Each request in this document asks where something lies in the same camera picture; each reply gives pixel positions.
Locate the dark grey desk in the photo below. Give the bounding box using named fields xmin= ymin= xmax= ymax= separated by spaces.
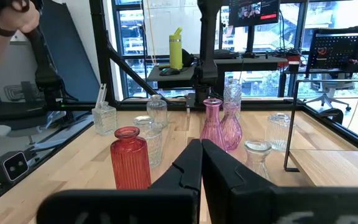
xmin=213 ymin=55 xmax=288 ymax=97
xmin=147 ymin=64 xmax=197 ymax=90

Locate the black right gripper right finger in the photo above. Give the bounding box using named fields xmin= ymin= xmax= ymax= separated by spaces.
xmin=202 ymin=138 xmax=358 ymax=224

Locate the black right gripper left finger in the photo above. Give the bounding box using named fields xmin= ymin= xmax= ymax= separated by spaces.
xmin=37 ymin=138 xmax=203 ymax=224

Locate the clear tall diamond-cut vase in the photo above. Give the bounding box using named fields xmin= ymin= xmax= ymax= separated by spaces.
xmin=223 ymin=77 xmax=243 ymax=121

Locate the black pegboard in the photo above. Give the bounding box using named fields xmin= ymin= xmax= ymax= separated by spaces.
xmin=305 ymin=26 xmax=358 ymax=78

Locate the black computer mouse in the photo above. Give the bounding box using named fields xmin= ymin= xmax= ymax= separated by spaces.
xmin=159 ymin=67 xmax=181 ymax=77

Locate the black keyboard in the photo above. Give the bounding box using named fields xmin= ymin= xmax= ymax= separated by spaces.
xmin=213 ymin=49 xmax=241 ymax=60

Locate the black side table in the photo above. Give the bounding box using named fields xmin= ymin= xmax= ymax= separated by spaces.
xmin=0 ymin=99 xmax=94 ymax=131

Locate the dark blue panel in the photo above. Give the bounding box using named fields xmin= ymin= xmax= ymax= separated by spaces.
xmin=37 ymin=0 xmax=101 ymax=103

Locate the clear flared glass vase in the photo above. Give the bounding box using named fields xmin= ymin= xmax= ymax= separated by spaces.
xmin=243 ymin=139 xmax=273 ymax=181

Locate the pink bulbous glass vase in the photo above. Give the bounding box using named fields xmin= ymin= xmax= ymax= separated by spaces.
xmin=219 ymin=101 xmax=244 ymax=152

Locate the pink conical ribbed glass vase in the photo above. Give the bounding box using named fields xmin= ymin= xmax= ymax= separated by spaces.
xmin=199 ymin=98 xmax=228 ymax=152

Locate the yellow-green water bottle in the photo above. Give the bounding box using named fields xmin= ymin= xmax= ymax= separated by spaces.
xmin=168 ymin=27 xmax=183 ymax=70

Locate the clear square glass vase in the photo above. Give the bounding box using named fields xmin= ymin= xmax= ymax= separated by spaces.
xmin=91 ymin=101 xmax=117 ymax=136

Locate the clear round glass bottle vase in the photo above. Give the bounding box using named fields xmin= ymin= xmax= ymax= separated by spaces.
xmin=146 ymin=94 xmax=168 ymax=128

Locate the white slanted bracket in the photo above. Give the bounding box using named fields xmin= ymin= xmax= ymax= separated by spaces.
xmin=94 ymin=82 xmax=108 ymax=109

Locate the red box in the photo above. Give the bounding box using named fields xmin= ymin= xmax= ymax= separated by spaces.
xmin=286 ymin=55 xmax=303 ymax=73

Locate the clear ribbed glass jar vase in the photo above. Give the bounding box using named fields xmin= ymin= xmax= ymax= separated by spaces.
xmin=265 ymin=112 xmax=295 ymax=152

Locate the grey office chair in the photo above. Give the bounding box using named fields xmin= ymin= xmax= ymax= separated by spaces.
xmin=303 ymin=73 xmax=356 ymax=112

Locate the person's hand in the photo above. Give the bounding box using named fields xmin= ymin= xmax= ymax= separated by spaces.
xmin=0 ymin=0 xmax=40 ymax=34

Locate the grey chair with logo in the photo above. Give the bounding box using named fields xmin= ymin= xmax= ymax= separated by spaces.
xmin=0 ymin=40 xmax=48 ymax=105

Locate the clear wide-mouth glass vase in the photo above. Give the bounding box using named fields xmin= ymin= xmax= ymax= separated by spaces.
xmin=132 ymin=115 xmax=164 ymax=168

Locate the computer monitor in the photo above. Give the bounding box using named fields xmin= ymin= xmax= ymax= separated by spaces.
xmin=227 ymin=0 xmax=282 ymax=59

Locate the red ribbed cylinder glass vase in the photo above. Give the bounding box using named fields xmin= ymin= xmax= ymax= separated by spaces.
xmin=109 ymin=126 xmax=152 ymax=190

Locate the black table-level camera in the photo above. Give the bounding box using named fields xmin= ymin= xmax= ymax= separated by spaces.
xmin=0 ymin=150 xmax=30 ymax=185

